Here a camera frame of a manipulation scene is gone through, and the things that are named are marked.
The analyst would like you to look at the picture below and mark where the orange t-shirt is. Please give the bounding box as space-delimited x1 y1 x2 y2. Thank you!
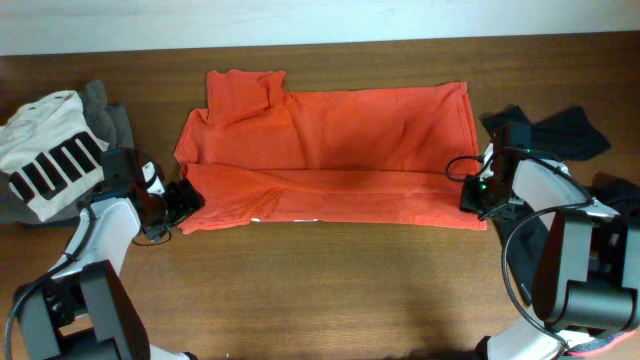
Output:
174 70 486 234

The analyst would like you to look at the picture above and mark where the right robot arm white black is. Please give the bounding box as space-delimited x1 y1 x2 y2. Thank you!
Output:
460 154 639 359

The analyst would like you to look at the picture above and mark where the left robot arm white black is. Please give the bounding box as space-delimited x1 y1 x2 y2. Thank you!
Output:
4 179 204 359

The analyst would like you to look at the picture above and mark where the dark folded garment under pile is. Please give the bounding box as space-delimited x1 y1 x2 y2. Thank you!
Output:
22 216 80 229

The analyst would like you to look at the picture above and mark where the black garment with grey band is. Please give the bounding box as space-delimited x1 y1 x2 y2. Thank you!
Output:
482 105 639 304

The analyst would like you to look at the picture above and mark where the grey folded garment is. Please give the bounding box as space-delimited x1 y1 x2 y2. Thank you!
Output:
0 80 141 225

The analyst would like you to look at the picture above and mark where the white shirt with black letters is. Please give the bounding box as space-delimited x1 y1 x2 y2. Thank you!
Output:
0 90 119 223

